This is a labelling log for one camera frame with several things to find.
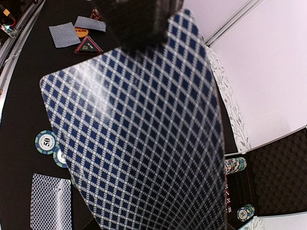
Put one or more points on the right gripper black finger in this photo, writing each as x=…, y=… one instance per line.
x=138, y=23

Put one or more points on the red brown poker chip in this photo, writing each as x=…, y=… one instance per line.
x=95, y=15

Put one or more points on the blue card player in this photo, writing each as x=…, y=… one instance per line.
x=63, y=205
x=88, y=23

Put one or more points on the orange big blind button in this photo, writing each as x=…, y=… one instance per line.
x=81, y=32

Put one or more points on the blue card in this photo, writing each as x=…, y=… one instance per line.
x=45, y=207
x=64, y=35

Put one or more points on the triangular red black marker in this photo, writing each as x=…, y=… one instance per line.
x=88, y=46

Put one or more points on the black poker mat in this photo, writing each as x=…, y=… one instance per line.
x=24, y=116

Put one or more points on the left chip stack in case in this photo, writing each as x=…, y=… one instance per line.
x=234, y=165

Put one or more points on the chip stack in case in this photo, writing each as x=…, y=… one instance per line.
x=234, y=165
x=245, y=213

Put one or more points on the red dice row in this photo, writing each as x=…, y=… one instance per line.
x=228, y=207

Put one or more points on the aluminium poker chip case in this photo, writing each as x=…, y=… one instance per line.
x=274, y=180

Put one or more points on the right chip stack in case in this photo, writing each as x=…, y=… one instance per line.
x=245, y=213

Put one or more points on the aluminium front rail frame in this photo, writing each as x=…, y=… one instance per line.
x=11, y=48

